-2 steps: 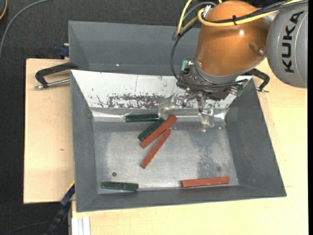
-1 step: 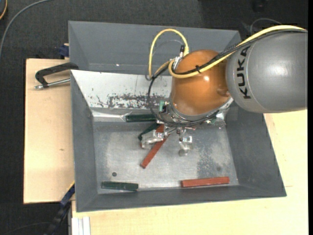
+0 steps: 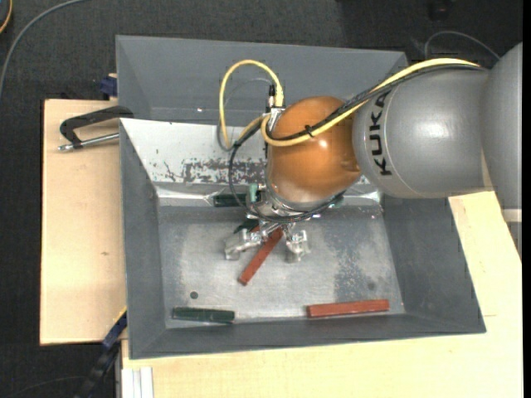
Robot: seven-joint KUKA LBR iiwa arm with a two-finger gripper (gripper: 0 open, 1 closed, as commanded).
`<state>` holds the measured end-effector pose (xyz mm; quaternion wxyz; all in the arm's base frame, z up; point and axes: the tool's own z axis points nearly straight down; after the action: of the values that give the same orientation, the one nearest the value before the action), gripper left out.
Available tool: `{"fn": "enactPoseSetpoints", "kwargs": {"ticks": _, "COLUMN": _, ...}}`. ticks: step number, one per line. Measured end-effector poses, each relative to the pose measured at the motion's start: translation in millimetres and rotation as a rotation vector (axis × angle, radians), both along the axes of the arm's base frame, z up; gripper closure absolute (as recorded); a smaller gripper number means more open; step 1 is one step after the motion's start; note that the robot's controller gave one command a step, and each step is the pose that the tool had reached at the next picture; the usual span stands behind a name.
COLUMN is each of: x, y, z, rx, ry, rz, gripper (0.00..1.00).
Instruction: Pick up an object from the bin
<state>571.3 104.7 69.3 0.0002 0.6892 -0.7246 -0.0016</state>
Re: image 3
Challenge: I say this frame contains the red-brown flat block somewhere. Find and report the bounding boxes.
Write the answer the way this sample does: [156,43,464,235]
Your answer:
[306,298,391,319]
[237,226,285,287]

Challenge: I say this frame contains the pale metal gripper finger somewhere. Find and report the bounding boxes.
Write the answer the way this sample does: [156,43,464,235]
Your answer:
[284,230,310,265]
[223,231,266,261]

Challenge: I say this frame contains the pale wood board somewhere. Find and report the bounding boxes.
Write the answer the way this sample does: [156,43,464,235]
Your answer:
[39,99,128,346]

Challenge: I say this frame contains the grey metal bin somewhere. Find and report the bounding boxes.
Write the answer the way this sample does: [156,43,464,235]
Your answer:
[114,34,487,360]

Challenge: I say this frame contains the dark green flat block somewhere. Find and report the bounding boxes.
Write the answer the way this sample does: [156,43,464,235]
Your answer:
[212,193,250,208]
[171,306,236,325]

